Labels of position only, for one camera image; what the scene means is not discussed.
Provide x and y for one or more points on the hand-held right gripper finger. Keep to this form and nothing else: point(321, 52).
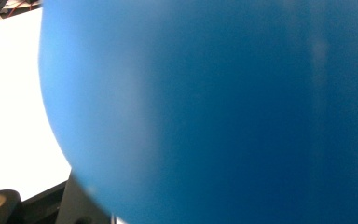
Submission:
point(74, 208)

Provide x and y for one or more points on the blue bottle with white cap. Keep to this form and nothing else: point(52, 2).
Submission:
point(217, 118)

